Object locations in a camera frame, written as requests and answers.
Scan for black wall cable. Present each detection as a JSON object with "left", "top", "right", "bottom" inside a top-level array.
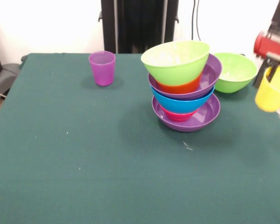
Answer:
[{"left": 190, "top": 0, "right": 203, "bottom": 42}]

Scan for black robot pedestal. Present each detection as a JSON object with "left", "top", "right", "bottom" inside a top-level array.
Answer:
[{"left": 98, "top": 0, "right": 179, "bottom": 54}]

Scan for small pink plastic bowl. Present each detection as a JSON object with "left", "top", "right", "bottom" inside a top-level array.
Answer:
[{"left": 161, "top": 107, "right": 199, "bottom": 123}]

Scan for orange ribbed plastic bowl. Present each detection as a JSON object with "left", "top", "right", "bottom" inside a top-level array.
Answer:
[{"left": 155, "top": 71, "right": 203, "bottom": 95}]

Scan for dark green tablecloth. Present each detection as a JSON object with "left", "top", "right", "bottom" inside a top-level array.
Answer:
[{"left": 0, "top": 52, "right": 280, "bottom": 224}]

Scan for purple plastic bowl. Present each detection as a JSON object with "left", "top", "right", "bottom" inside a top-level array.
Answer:
[
  {"left": 147, "top": 53, "right": 223, "bottom": 101},
  {"left": 151, "top": 92, "right": 221, "bottom": 133}
]

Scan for deep blue plastic bowl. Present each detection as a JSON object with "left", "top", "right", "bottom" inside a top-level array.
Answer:
[{"left": 150, "top": 85, "right": 216, "bottom": 114}]

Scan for yellow plastic cup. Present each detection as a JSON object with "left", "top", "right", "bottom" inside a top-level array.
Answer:
[{"left": 255, "top": 65, "right": 280, "bottom": 113}]

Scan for purple plastic cup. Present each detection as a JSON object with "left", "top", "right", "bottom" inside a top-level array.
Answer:
[{"left": 88, "top": 50, "right": 116, "bottom": 87}]

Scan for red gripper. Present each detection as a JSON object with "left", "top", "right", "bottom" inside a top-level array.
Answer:
[{"left": 253, "top": 31, "right": 280, "bottom": 87}]

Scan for green plastic bowl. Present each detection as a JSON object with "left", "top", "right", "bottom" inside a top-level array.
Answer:
[
  {"left": 213, "top": 52, "right": 258, "bottom": 94},
  {"left": 140, "top": 40, "right": 210, "bottom": 86}
]

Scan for grey stand foot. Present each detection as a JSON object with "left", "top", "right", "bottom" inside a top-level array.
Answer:
[{"left": 0, "top": 63, "right": 21, "bottom": 98}]

